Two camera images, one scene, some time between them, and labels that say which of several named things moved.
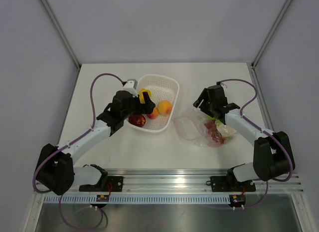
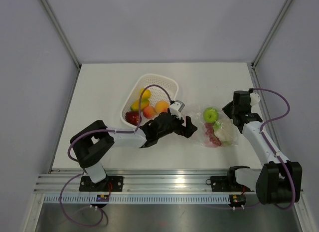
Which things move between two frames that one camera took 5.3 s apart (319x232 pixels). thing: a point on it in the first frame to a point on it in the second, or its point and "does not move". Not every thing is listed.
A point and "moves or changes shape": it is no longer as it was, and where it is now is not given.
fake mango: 141,97 moves or changes shape
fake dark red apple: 137,120 moves or changes shape
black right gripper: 204,95 to 226,110
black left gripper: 146,108 to 185,131
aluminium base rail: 197,181 does not move
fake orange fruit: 164,107 does not move
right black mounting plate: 229,184 does not move
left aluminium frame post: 57,23 does not move
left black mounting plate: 114,184 does not move
